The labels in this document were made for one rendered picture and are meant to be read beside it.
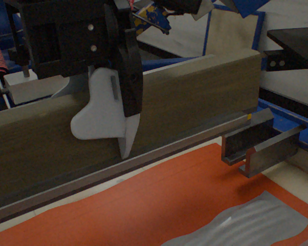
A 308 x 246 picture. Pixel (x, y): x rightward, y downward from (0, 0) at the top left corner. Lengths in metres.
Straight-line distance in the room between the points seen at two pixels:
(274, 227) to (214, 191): 0.10
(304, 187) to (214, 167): 0.13
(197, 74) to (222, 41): 2.77
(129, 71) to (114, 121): 0.05
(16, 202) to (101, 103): 0.11
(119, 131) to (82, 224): 0.18
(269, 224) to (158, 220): 0.13
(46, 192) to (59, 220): 0.16
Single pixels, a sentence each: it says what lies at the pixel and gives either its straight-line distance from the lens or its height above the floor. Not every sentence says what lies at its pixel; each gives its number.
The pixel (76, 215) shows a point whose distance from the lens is 0.46.
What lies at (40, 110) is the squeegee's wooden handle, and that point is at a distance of 0.29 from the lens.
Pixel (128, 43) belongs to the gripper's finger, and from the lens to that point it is 0.26.
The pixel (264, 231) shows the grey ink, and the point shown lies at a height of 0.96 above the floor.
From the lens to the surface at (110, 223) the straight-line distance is 0.44.
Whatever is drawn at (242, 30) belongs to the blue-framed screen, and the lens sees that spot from 2.95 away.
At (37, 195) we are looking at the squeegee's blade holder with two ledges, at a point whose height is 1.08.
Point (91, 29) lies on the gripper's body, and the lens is 0.26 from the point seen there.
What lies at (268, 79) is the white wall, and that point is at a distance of 2.95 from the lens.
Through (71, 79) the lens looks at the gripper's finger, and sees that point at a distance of 0.33.
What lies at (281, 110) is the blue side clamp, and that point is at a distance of 0.57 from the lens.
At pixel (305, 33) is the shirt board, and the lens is 1.29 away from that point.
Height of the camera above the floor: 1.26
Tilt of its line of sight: 28 degrees down
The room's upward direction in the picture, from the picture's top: 4 degrees counter-clockwise
